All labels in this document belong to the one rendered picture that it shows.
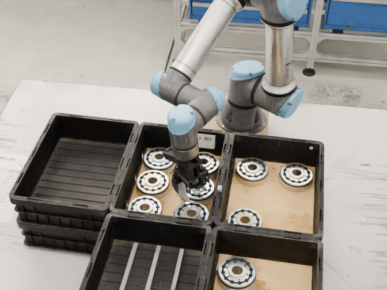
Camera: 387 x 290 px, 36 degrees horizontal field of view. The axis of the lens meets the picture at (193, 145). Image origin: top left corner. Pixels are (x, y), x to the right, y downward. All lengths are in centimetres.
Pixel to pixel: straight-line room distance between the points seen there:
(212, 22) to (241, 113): 48
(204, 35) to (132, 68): 215
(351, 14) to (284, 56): 182
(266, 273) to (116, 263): 42
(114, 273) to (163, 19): 288
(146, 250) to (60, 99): 97
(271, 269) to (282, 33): 68
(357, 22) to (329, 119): 138
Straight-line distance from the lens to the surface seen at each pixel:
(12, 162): 226
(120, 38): 417
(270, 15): 176
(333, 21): 368
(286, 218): 183
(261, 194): 189
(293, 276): 171
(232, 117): 215
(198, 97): 165
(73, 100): 249
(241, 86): 206
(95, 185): 193
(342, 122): 241
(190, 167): 167
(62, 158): 204
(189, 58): 172
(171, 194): 188
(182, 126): 157
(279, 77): 194
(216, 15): 176
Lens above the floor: 220
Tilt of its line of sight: 42 degrees down
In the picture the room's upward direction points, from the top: straight up
